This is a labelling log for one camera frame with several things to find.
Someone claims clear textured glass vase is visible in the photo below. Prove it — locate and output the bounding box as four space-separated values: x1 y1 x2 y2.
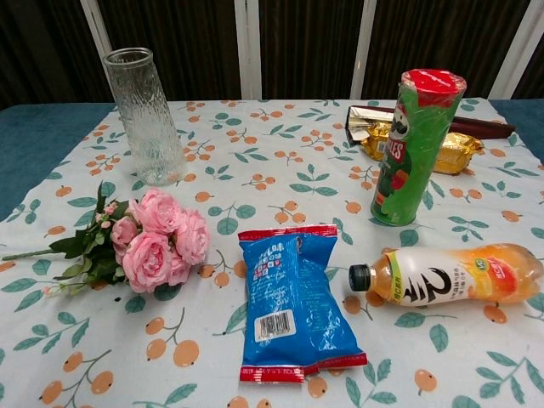
101 47 188 187

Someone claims floral print tablecloth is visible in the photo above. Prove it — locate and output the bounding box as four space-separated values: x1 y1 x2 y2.
0 98 544 408

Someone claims gold foil snack package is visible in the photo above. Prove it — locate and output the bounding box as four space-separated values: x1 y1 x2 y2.
360 121 485 176

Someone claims pink rose bouquet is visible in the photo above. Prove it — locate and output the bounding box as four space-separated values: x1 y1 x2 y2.
2 181 212 298

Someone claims blue snack bag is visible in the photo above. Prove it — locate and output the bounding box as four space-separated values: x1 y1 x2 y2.
237 224 369 383

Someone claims orange juice bottle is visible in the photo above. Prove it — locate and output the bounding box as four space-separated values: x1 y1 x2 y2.
348 242 544 308

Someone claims dark red folding fan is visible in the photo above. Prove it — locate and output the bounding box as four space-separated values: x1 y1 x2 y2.
346 105 518 144

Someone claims green Pringles can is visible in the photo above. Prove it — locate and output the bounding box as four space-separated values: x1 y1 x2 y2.
369 69 468 226

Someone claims white frame pole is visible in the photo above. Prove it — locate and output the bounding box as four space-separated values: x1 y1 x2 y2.
349 0 376 101
487 0 535 99
235 0 264 101
79 0 113 59

